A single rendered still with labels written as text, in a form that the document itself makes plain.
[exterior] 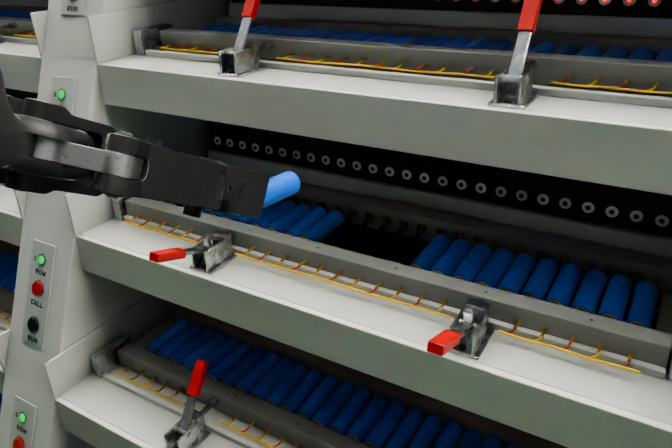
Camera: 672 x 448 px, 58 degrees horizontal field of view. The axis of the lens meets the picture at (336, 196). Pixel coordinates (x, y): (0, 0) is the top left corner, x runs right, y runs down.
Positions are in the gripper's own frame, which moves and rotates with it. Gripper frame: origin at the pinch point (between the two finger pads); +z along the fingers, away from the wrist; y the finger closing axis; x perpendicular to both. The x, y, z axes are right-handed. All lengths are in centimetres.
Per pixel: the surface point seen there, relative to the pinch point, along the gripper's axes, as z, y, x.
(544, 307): 20.2, -18.2, 3.7
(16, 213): 16.6, 42.8, 8.6
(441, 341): 10.3, -13.6, 7.0
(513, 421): 17.7, -18.1, 12.3
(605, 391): 17.3, -23.7, 8.1
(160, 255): 10.1, 12.6, 7.1
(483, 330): 17.9, -14.5, 6.5
